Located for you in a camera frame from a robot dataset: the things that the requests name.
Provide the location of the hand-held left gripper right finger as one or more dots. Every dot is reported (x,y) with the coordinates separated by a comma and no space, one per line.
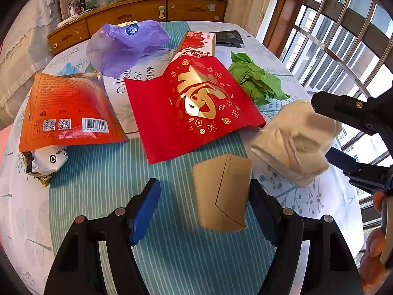
(264,218)

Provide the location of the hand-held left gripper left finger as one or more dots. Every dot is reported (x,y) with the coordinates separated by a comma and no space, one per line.
(144,212)

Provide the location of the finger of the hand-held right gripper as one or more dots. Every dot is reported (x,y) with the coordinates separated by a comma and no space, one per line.
(340,106)
(340,161)

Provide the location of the brown kraft paper piece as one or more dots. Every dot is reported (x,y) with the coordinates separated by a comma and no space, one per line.
(221,196)

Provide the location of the beige paper bag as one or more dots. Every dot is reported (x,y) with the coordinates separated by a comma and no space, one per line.
(288,147)

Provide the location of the green paper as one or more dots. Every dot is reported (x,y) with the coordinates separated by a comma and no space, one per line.
(254,80)

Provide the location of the red envelope with gold print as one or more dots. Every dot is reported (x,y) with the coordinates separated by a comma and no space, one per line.
(153,113)

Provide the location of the white and gold foil wrapper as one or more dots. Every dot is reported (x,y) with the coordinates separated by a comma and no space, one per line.
(52,159)

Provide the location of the orange plastic packet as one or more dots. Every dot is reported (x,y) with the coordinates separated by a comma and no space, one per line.
(67,104)

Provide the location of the red and white printed box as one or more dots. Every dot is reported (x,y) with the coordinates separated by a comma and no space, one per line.
(196,43)

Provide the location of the person's right hand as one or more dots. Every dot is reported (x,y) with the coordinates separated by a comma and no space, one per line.
(373,242)

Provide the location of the metal window grille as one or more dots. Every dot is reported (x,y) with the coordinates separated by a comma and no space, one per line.
(337,30)

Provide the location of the cream curtain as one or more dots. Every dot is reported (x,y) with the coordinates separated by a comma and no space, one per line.
(248,3)

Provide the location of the purple plastic bag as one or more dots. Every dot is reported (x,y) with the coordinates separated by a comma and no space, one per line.
(129,46)

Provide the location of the wooden sideboard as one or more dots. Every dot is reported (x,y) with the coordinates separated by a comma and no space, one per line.
(138,10)

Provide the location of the lace-covered furniture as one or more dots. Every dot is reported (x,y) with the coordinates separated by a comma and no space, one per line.
(27,37)

